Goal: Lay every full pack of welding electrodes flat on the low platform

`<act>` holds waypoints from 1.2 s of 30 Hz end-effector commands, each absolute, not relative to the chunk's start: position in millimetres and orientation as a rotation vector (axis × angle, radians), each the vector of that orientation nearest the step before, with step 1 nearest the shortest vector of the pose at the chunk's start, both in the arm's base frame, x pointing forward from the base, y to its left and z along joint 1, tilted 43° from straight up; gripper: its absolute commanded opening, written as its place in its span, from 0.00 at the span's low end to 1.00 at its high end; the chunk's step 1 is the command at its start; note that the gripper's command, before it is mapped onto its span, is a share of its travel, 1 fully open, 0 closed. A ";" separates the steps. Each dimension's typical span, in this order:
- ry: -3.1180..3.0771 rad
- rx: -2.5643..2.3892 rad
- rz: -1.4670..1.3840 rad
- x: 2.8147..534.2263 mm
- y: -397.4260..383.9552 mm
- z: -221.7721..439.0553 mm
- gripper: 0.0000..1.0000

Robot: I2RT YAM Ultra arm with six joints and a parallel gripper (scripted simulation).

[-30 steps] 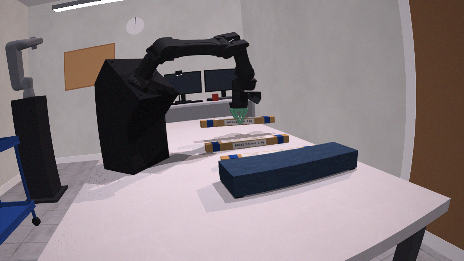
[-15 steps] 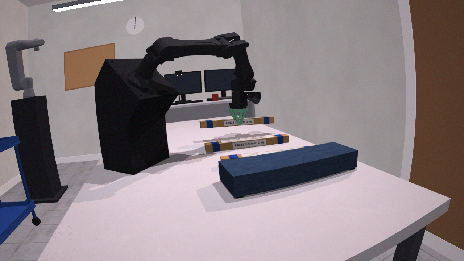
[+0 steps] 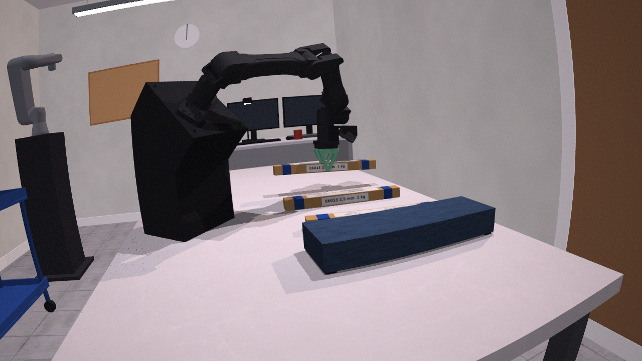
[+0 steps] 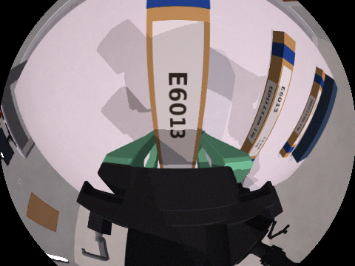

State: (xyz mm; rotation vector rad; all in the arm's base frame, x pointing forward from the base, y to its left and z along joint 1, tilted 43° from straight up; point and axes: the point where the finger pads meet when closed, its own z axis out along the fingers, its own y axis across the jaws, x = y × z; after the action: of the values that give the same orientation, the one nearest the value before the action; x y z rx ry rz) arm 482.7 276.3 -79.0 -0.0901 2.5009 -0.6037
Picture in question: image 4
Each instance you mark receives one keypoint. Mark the tan box with white label and blue band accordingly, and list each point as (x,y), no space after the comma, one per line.
(307,114)

